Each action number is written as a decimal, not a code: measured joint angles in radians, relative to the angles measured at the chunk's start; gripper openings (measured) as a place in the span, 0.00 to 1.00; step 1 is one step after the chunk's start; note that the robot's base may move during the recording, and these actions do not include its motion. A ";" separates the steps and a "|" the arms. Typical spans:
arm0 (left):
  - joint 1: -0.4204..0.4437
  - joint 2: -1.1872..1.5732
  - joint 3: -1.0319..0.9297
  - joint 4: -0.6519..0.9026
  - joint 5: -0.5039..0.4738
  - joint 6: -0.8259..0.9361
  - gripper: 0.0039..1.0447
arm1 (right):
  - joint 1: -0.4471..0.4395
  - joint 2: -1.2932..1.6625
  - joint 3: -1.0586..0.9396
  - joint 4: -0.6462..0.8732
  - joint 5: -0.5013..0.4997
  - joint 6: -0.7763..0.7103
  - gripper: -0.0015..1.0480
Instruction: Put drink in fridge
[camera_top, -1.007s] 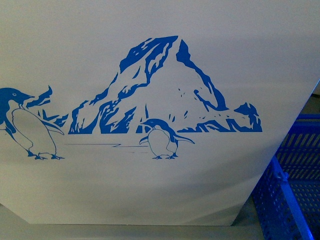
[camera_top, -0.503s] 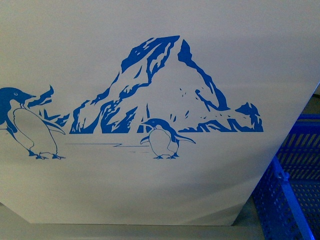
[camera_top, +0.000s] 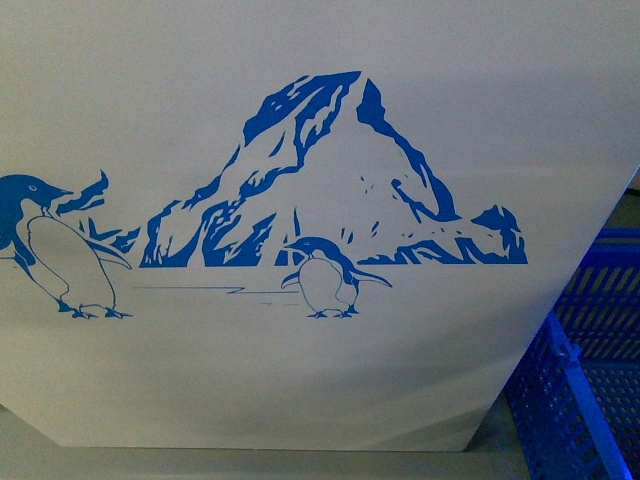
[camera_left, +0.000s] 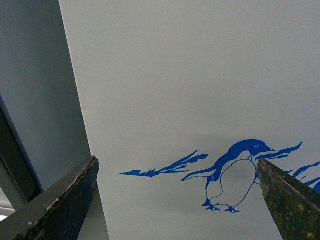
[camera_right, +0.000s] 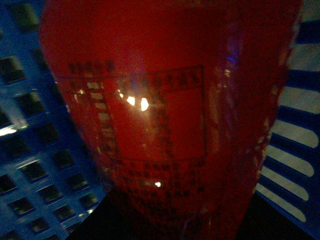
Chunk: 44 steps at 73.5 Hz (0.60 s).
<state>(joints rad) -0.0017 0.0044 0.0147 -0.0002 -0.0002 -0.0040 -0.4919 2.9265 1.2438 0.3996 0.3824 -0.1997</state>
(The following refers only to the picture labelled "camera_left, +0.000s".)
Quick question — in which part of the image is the white blue chest freezer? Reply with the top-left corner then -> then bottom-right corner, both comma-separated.
60,0 -> 320,240

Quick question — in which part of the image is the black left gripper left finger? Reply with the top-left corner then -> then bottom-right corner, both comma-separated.
0,156 -> 100,240

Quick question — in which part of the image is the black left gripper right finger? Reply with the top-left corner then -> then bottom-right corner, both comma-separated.
257,159 -> 320,240

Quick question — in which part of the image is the grey cabinet beside freezer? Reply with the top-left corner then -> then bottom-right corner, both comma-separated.
0,0 -> 91,211

